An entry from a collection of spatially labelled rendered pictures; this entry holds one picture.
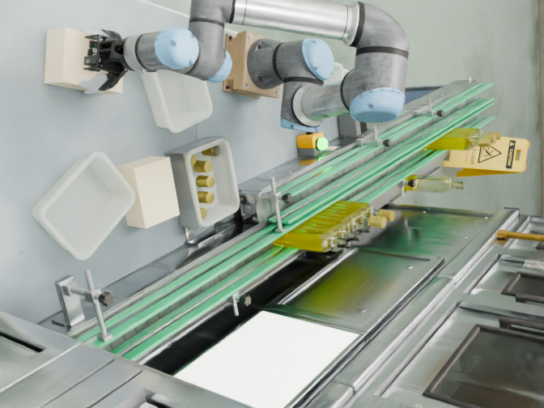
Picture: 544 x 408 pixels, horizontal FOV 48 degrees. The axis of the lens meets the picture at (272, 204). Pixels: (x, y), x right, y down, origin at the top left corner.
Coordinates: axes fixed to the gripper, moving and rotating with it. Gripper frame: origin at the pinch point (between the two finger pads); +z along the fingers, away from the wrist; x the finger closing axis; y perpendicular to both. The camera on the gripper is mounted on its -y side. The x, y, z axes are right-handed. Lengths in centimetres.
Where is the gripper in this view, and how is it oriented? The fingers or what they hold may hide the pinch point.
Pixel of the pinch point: (89, 61)
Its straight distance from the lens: 150.2
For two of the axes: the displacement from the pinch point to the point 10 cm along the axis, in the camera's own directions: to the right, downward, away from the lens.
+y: -6.4, -0.1, -7.7
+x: -0.7, 10.0, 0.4
